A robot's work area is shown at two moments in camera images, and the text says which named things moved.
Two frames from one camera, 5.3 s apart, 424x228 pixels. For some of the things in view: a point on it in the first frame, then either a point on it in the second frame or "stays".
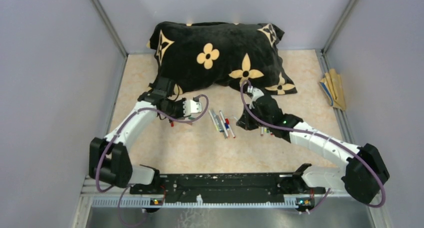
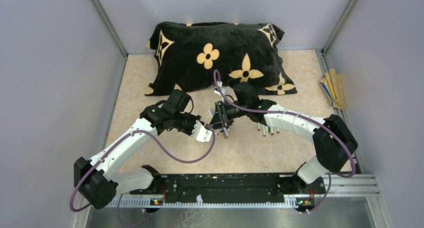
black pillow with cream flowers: [193, 55] stays
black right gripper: [245, 122] -> [221, 118]
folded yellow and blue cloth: [332, 85] stays
